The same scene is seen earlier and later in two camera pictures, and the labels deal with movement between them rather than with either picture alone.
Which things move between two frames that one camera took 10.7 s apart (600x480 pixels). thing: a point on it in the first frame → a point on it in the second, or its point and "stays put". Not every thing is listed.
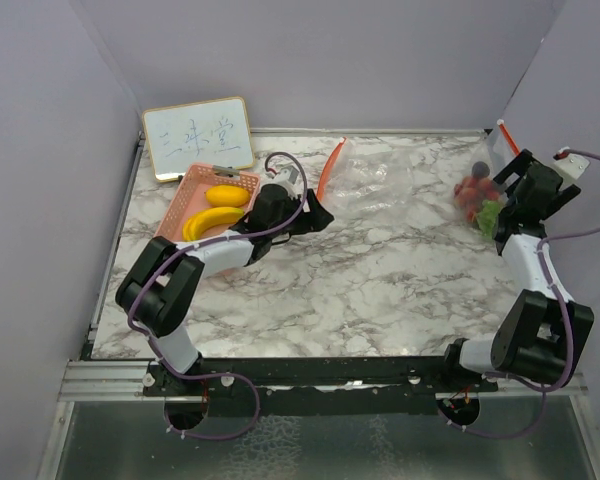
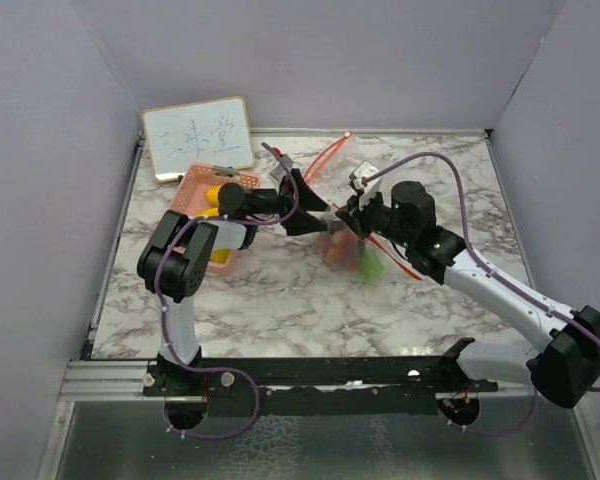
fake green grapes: (486, 217) → (371, 266)
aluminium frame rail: (104, 380) stays put
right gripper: (520, 167) → (355, 216)
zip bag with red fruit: (474, 195) → (356, 256)
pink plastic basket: (191, 197) stays put
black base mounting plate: (376, 386) stays put
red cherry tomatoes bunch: (471, 192) → (339, 249)
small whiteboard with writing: (212, 132) stays put
